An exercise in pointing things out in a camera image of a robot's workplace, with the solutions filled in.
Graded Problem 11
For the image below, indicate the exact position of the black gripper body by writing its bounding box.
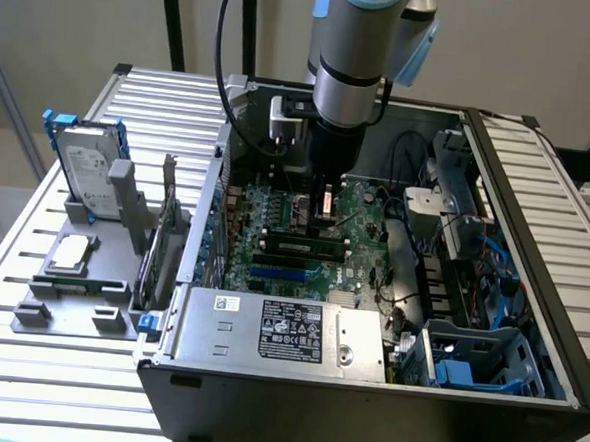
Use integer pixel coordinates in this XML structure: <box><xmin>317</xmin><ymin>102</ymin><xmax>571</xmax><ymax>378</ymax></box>
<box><xmin>305</xmin><ymin>115</ymin><xmax>368</xmax><ymax>178</ymax></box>

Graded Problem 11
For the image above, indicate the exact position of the RAM stick with label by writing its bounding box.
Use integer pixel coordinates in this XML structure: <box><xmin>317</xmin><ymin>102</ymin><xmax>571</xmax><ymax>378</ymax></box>
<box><xmin>320</xmin><ymin>183</ymin><xmax>336</xmax><ymax>219</ymax></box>

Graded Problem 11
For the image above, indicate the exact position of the installed green RAM stick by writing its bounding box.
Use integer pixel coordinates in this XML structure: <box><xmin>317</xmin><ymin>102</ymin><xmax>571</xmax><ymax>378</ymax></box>
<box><xmin>264</xmin><ymin>233</ymin><xmax>349</xmax><ymax>259</ymax></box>

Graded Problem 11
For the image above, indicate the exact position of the black RAM slot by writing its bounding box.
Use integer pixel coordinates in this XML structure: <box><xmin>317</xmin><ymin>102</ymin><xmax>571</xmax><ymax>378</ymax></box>
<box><xmin>250</xmin><ymin>251</ymin><xmax>347</xmax><ymax>276</ymax></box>

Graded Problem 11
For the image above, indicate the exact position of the blue expansion slot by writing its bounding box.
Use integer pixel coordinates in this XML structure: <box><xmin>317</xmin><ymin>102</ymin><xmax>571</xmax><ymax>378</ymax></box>
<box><xmin>248</xmin><ymin>264</ymin><xmax>309</xmax><ymax>284</ymax></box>

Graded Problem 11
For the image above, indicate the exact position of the spare RAM stick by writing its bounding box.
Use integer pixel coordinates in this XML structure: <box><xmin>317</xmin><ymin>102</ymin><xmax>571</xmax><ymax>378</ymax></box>
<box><xmin>30</xmin><ymin>275</ymin><xmax>131</xmax><ymax>295</ymax></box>

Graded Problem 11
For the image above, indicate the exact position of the green motherboard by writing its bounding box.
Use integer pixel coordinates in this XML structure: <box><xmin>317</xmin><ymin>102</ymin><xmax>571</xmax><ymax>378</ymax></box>
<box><xmin>217</xmin><ymin>169</ymin><xmax>404</xmax><ymax>311</ymax></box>

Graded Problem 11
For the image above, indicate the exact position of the black open PC case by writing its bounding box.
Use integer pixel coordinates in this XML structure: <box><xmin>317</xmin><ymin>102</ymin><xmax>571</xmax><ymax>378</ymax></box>
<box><xmin>131</xmin><ymin>69</ymin><xmax>590</xmax><ymax>442</ymax></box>

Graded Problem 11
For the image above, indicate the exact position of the grey metal drive cage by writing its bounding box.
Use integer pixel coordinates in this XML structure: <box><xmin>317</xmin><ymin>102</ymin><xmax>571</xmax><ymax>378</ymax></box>
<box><xmin>398</xmin><ymin>126</ymin><xmax>502</xmax><ymax>262</ymax></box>

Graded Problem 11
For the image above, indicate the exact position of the silver power supply unit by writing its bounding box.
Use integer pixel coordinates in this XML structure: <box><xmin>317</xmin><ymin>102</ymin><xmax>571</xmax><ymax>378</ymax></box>
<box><xmin>164</xmin><ymin>285</ymin><xmax>391</xmax><ymax>384</ymax></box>

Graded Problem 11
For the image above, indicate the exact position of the black stand pole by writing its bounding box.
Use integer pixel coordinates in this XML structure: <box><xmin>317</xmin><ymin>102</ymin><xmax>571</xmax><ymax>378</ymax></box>
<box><xmin>152</xmin><ymin>0</ymin><xmax>190</xmax><ymax>72</ymax></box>
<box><xmin>236</xmin><ymin>0</ymin><xmax>262</xmax><ymax>77</ymax></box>

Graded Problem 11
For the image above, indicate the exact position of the blue plastic disk bay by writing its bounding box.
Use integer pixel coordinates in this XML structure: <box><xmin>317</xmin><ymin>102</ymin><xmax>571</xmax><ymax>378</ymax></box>
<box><xmin>398</xmin><ymin>317</ymin><xmax>550</xmax><ymax>399</ymax></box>

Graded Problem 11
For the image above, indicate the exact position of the blue case latch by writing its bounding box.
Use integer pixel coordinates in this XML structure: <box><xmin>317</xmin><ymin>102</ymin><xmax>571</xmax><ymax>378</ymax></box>
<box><xmin>137</xmin><ymin>311</ymin><xmax>162</xmax><ymax>335</ymax></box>

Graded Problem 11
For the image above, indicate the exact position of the grey parts rack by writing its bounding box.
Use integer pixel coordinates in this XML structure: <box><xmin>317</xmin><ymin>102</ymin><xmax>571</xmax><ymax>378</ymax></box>
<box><xmin>11</xmin><ymin>152</ymin><xmax>195</xmax><ymax>344</ymax></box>

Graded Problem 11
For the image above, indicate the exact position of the silver CPU chip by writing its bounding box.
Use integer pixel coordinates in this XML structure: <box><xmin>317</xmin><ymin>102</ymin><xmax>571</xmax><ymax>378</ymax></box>
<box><xmin>51</xmin><ymin>233</ymin><xmax>95</xmax><ymax>272</ymax></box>

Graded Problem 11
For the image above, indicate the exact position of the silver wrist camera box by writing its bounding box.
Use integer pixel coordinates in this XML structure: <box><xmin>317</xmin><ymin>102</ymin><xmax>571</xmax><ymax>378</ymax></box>
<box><xmin>266</xmin><ymin>94</ymin><xmax>315</xmax><ymax>156</ymax></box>

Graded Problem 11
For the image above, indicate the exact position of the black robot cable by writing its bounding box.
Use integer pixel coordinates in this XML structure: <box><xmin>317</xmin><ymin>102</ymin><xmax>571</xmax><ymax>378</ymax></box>
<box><xmin>209</xmin><ymin>0</ymin><xmax>295</xmax><ymax>155</ymax></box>

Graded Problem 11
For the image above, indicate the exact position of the graphics card with metal bracket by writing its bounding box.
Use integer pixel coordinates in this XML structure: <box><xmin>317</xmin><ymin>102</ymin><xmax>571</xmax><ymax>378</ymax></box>
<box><xmin>131</xmin><ymin>151</ymin><xmax>185</xmax><ymax>311</ymax></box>

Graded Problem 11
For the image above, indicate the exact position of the blue SATA wire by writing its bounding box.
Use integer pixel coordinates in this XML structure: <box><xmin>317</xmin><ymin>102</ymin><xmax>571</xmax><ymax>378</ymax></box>
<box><xmin>468</xmin><ymin>230</ymin><xmax>532</xmax><ymax>332</ymax></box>

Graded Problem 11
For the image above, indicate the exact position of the hard disk in blue bracket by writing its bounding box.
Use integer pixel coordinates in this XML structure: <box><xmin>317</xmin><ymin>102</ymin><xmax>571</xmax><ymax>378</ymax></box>
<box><xmin>36</xmin><ymin>108</ymin><xmax>132</xmax><ymax>227</ymax></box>

